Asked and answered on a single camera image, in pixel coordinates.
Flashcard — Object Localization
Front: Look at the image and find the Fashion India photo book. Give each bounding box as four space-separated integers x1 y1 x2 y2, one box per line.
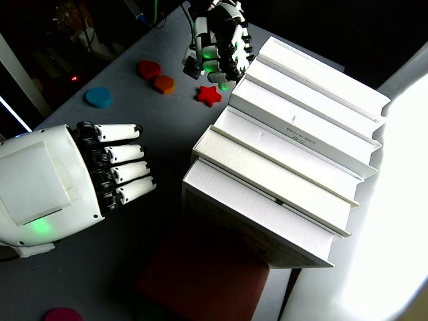
213 106 379 183

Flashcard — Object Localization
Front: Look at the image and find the grey table cloth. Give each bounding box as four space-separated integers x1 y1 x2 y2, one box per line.
0 5 345 321

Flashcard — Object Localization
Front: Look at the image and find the grey spine book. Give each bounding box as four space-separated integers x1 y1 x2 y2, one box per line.
193 124 361 239

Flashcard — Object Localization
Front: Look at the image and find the black spine book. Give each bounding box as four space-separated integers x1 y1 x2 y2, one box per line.
182 157 352 269

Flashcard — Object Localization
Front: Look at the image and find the red star block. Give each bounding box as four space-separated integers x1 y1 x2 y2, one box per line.
196 85 223 108

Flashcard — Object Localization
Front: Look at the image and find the white plain spine book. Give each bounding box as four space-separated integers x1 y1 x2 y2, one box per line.
229 75 384 180

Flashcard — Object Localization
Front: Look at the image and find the orange hexagon block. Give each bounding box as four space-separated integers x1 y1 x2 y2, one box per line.
153 75 176 95

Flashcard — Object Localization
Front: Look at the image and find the red heart block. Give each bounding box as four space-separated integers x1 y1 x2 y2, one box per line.
136 60 162 80

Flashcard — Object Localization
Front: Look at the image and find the white Special Issue book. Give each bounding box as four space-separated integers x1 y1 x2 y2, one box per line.
245 55 385 141

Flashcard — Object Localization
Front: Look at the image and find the blue disc block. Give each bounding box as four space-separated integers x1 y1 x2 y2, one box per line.
85 87 114 109

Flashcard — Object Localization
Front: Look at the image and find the blue tipped plug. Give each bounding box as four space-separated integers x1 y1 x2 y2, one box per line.
125 0 148 23

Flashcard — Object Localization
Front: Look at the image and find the magenta disc block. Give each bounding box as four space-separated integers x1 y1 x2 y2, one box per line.
44 307 84 321

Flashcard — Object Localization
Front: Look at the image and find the small camera on white bracket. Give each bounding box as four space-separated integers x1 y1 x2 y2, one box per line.
182 46 205 80

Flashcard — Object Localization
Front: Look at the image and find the thin black camera cable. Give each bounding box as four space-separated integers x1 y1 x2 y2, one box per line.
180 3 198 51

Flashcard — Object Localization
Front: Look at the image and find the green cable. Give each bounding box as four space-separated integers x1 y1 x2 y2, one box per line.
146 0 161 27

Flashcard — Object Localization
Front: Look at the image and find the white frame post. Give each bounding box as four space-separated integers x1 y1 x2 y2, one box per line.
0 33 53 118

